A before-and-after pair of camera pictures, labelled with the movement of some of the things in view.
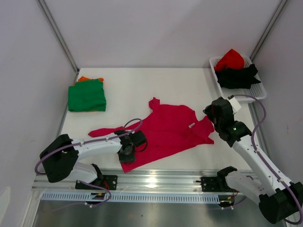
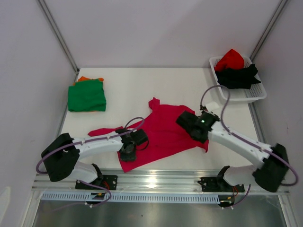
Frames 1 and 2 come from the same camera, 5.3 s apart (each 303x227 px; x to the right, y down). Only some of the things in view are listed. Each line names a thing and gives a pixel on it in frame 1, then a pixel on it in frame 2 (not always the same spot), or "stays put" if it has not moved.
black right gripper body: [208, 112] to [185, 120]
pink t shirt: [167, 129] stays put
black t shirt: [241, 78] stays put
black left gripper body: [128, 157] stays put
